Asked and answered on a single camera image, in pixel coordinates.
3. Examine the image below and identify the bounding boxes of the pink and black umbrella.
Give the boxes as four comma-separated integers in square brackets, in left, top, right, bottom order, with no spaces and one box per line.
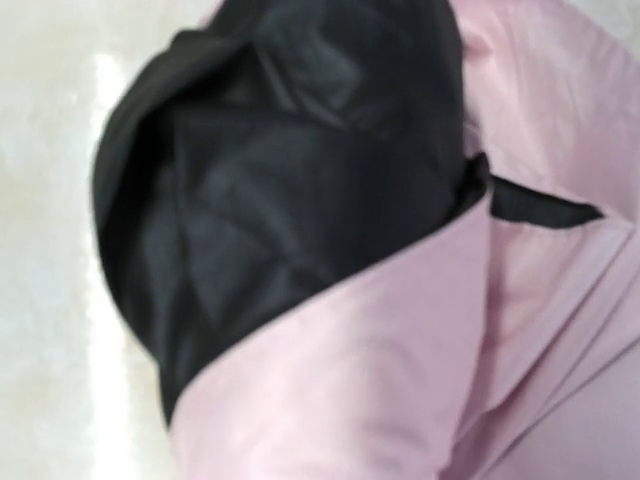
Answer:
[93,1,639,479]

